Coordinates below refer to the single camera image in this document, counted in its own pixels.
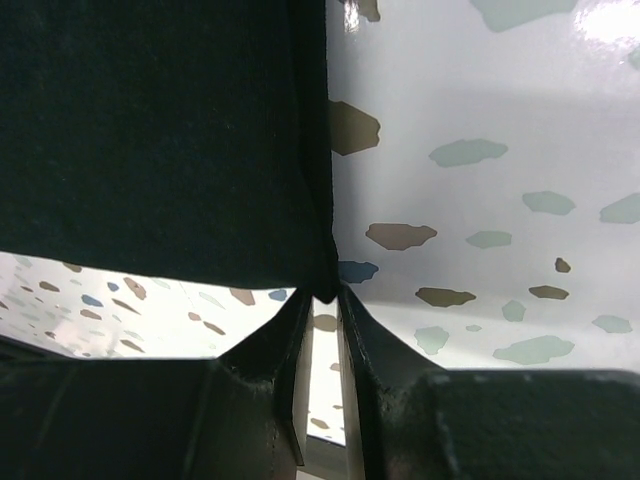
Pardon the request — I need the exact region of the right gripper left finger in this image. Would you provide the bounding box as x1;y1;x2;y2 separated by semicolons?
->
1;291;312;479

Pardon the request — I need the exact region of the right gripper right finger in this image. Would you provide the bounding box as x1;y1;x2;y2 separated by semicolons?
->
338;288;639;479

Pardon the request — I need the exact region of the black t shirt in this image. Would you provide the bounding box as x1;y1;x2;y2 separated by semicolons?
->
1;1;340;302

